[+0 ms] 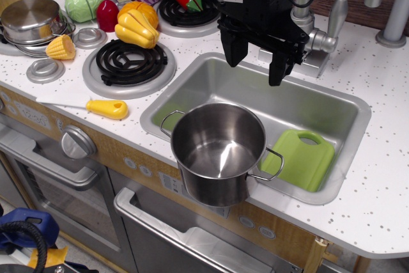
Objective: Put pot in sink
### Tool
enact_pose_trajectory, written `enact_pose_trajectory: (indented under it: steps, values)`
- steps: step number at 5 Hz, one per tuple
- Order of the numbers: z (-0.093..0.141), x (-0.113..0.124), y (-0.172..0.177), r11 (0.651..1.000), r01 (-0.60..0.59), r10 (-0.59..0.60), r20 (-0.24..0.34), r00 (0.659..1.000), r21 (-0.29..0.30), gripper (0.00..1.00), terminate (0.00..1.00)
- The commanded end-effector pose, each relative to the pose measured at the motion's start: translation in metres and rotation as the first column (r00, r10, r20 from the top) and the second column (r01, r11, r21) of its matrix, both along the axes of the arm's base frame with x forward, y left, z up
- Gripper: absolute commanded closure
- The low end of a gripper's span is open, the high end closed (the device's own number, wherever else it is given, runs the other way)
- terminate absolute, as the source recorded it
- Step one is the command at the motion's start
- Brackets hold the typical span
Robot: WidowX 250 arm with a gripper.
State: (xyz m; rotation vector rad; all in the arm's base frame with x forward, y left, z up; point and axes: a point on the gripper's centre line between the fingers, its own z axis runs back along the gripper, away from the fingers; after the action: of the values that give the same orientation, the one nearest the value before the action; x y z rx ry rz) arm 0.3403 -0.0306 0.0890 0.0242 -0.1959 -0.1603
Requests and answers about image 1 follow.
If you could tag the silver stove knob back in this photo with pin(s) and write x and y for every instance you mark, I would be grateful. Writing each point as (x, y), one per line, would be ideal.
(90, 38)

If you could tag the back black stove burner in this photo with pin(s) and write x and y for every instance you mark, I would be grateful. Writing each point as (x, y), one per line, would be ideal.
(178, 22)

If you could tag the silver oven dial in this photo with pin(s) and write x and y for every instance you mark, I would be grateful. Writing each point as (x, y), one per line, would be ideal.
(76, 144)

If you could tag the yellow toy corn piece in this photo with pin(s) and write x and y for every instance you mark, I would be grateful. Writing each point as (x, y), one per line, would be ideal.
(61, 48)

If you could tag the yellow cloth on floor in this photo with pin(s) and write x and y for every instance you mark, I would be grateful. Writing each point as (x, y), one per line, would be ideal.
(55, 256)

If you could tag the toy dishwasher door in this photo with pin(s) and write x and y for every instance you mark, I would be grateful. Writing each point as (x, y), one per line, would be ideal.
(167, 237)

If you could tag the blue clamp tool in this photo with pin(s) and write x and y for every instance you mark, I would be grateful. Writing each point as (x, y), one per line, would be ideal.
(25, 227)

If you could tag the orange toy pumpkin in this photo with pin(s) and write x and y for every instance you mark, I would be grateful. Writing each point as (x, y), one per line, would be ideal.
(147, 10)

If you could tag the yellow toy squash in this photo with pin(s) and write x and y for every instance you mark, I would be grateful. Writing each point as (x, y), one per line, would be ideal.
(134, 28)

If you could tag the front black stove burner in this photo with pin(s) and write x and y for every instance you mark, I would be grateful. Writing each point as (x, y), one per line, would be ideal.
(120, 70)

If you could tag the silver sink basin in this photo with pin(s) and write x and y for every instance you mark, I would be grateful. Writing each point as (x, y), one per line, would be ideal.
(339, 118)

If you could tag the red toy pepper half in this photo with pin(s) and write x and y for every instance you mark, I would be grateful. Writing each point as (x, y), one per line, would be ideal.
(107, 16)

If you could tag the small steel pot upside down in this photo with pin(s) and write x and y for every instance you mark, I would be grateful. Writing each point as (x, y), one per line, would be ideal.
(30, 25)

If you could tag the green plate in sink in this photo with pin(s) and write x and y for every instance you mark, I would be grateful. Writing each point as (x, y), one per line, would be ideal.
(167, 117)

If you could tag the silver post right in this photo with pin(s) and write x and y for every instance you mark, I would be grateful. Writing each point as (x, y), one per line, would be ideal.
(393, 35)

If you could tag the yellow handled toy knife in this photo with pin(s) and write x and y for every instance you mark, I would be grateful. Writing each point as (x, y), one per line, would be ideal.
(113, 109)

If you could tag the green cutting board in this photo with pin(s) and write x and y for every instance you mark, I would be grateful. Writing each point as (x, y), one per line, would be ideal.
(307, 158)

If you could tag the black stove burner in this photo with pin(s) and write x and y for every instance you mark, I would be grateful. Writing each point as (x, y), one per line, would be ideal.
(178, 22)
(120, 70)

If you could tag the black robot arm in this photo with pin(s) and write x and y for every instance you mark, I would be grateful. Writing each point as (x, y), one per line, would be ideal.
(266, 24)

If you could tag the large steel pot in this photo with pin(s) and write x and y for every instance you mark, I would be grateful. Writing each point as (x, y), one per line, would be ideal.
(217, 147)

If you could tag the green toy cabbage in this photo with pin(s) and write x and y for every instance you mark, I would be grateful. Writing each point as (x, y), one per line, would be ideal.
(82, 10)

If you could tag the silver stove knob front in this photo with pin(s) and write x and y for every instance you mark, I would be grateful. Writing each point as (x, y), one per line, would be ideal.
(44, 71)

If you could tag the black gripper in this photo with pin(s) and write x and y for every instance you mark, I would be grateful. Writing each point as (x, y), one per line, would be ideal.
(266, 24)

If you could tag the silver toy faucet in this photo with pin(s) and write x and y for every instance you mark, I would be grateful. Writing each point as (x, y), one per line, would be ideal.
(321, 43)

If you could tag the silver stove knob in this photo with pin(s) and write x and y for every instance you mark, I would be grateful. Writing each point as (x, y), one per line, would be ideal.
(44, 71)
(90, 38)

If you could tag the toy oven door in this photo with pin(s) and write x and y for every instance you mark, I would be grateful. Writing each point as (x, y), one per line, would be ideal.
(77, 193)

